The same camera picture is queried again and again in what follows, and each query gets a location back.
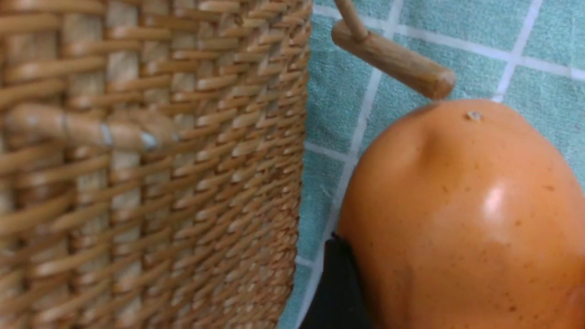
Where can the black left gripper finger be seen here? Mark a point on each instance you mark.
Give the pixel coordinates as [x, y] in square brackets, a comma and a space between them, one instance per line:
[338, 301]

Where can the brown potato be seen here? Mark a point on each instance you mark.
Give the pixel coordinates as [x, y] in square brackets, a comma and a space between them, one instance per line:
[461, 215]

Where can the woven wicker basket green lining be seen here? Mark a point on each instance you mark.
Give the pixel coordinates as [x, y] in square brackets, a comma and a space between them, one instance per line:
[151, 161]

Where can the wooden basket toggle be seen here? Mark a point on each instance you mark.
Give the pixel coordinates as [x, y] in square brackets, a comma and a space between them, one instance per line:
[421, 74]

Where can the green checkered tablecloth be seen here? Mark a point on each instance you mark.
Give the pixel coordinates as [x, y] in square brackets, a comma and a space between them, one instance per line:
[528, 54]

